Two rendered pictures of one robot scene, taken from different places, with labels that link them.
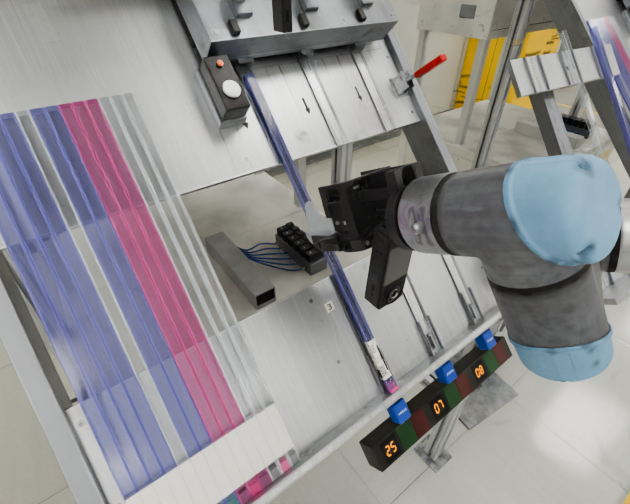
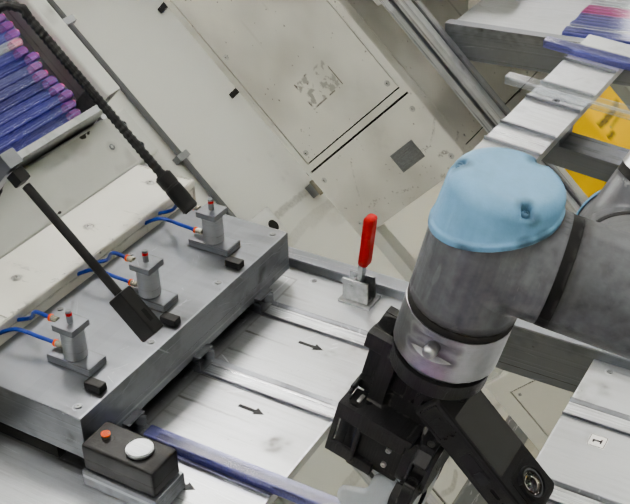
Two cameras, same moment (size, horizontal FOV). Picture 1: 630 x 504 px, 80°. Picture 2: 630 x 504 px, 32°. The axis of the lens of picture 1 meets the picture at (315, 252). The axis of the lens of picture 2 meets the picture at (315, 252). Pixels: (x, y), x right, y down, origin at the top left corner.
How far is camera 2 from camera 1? 0.44 m
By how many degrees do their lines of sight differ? 36
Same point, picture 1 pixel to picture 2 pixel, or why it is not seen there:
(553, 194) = (456, 199)
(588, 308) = (626, 253)
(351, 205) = (370, 418)
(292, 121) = (247, 439)
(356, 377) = not seen: outside the picture
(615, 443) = not seen: outside the picture
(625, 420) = not seen: outside the picture
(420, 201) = (408, 324)
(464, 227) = (450, 297)
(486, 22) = (445, 144)
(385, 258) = (459, 434)
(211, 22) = (66, 401)
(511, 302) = (567, 317)
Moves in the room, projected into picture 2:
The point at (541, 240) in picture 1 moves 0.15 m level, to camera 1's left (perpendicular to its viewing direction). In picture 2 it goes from (491, 236) to (301, 404)
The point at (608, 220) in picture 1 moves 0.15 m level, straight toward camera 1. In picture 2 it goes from (529, 178) to (459, 282)
